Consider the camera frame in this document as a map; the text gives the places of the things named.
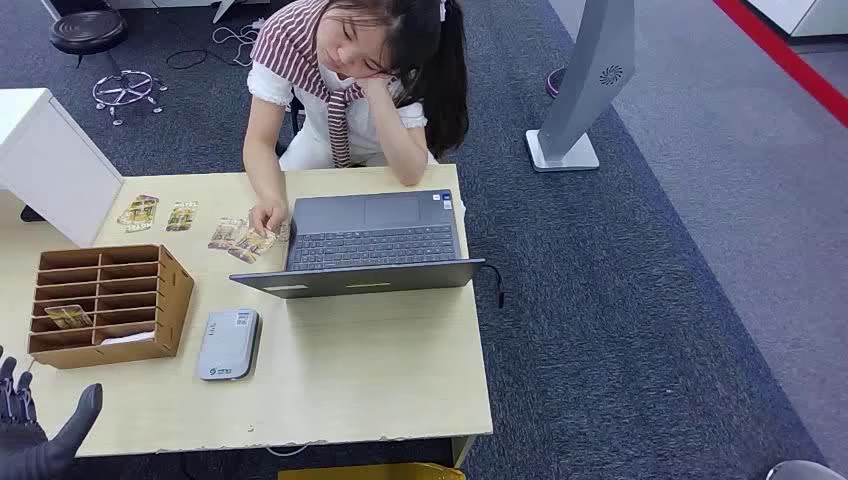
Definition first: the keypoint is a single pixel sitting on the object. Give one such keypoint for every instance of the yellow card in holder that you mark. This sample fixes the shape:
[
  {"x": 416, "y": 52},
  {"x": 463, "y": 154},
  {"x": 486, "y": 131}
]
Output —
[{"x": 68, "y": 317}]

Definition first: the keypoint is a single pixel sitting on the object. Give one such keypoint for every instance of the grey card reader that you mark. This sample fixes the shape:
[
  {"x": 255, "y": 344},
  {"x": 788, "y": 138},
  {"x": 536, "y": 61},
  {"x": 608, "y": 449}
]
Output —
[{"x": 227, "y": 344}]

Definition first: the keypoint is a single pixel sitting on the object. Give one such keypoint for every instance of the person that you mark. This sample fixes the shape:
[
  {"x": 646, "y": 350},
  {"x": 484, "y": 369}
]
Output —
[{"x": 371, "y": 126}]

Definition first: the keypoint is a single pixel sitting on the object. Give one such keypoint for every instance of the yellow brown patterned card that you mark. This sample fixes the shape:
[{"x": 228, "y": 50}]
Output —
[{"x": 250, "y": 245}]

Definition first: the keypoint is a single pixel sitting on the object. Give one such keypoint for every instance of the person's right hand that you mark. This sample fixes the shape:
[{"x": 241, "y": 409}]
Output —
[{"x": 268, "y": 215}]

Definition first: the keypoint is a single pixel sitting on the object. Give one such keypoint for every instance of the black office chair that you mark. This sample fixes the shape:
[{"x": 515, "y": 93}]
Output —
[{"x": 296, "y": 116}]

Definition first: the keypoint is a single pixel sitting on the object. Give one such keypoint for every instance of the person's left hand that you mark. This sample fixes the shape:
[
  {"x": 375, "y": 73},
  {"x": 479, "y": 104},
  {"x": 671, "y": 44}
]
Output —
[{"x": 379, "y": 89}]

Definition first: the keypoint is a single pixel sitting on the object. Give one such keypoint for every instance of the yellow green patterned card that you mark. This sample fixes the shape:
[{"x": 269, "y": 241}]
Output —
[{"x": 182, "y": 216}]

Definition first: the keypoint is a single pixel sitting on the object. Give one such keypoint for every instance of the dark round base purple rim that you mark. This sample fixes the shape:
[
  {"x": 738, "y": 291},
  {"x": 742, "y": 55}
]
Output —
[{"x": 554, "y": 83}]

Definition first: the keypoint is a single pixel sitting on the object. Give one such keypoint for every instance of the white power adapter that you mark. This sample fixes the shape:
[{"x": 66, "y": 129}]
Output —
[{"x": 257, "y": 23}]

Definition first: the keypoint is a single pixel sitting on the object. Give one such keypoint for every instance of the white furniture with grey edge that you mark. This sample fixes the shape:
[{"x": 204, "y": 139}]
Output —
[{"x": 805, "y": 16}]

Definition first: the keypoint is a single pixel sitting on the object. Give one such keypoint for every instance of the grey kiosk stand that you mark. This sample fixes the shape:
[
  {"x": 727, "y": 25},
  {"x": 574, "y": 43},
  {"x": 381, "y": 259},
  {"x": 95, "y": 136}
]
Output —
[{"x": 586, "y": 79}]

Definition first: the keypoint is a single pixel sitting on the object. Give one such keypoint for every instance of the grey rounded dome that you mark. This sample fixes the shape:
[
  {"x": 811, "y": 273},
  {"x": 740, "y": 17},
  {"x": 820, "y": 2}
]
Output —
[{"x": 802, "y": 472}]

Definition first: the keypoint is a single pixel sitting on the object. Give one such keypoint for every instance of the dark grey laptop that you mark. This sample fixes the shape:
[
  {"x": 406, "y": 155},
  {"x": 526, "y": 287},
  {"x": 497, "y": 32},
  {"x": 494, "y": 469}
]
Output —
[{"x": 371, "y": 248}]

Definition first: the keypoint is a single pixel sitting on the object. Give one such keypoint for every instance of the person's right forearm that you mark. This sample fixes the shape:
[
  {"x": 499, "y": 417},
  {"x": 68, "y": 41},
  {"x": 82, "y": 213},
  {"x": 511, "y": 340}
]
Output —
[{"x": 264, "y": 173}]

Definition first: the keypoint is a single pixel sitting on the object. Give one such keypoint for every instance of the yellow patterned card with white print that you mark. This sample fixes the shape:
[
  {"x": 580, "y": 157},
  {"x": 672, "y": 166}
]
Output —
[{"x": 138, "y": 210}]

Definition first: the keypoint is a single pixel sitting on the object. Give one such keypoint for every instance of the black stool with chrome base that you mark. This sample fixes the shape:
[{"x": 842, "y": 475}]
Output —
[{"x": 87, "y": 32}]

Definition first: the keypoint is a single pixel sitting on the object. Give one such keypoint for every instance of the brown wooden card holder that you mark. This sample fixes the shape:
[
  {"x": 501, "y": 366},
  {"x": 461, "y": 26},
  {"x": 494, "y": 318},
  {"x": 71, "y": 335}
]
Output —
[{"x": 169, "y": 298}]

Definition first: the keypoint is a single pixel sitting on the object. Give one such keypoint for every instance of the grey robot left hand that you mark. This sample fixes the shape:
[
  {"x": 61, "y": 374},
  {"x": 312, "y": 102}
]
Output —
[{"x": 33, "y": 457}]

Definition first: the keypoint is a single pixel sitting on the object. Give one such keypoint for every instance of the beige patterned card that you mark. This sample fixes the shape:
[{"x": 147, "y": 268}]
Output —
[{"x": 225, "y": 233}]

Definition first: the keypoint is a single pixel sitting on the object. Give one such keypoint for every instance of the white cabinet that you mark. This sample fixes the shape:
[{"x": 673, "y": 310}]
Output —
[{"x": 53, "y": 162}]

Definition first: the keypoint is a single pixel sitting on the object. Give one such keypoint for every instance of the person's left forearm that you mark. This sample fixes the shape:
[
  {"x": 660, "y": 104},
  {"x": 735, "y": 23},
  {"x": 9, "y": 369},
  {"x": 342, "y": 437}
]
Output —
[{"x": 401, "y": 142}]

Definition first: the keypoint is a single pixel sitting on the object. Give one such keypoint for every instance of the yellow object under desk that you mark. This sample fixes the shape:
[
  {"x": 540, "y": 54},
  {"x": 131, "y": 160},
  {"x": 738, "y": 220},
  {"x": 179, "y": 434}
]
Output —
[{"x": 371, "y": 472}]

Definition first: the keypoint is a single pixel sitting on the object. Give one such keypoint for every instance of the black cabinet foot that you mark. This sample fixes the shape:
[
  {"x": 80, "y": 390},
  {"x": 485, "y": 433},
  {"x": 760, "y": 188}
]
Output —
[{"x": 31, "y": 214}]

